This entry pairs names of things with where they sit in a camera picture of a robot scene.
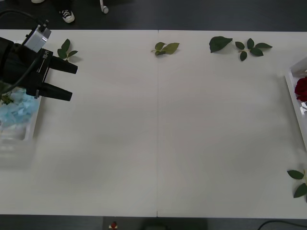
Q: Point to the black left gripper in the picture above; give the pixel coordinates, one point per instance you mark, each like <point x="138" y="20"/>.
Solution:
<point x="36" y="76"/>

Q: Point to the red rose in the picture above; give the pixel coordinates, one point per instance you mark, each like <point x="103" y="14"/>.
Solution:
<point x="302" y="88"/>

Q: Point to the dark green three-leaf twig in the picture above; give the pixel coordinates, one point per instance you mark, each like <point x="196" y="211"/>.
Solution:
<point x="63" y="51"/>

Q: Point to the shallow white box with ribs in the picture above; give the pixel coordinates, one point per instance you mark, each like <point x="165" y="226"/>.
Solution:
<point x="28" y="134"/>

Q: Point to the person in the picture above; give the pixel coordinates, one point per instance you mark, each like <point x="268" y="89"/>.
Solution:
<point x="67" y="15"/>

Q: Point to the white chair caster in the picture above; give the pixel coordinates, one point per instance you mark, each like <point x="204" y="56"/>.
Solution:
<point x="105" y="9"/>

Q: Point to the yellow-green leaf twig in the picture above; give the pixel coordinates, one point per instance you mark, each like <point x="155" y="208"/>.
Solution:
<point x="170" y="48"/>

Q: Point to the small red knob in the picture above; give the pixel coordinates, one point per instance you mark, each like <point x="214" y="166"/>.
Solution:
<point x="113" y="225"/>

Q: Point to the single large dark green leaf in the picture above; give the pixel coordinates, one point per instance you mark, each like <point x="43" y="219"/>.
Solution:
<point x="218" y="44"/>

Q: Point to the dark green five-leaf twig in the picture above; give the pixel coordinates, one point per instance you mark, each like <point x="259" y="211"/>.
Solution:
<point x="256" y="51"/>

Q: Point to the dark green two-leaf twig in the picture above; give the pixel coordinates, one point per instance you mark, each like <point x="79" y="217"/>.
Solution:
<point x="296" y="174"/>

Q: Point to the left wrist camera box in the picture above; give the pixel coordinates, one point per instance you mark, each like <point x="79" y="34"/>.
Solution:
<point x="37" y="39"/>

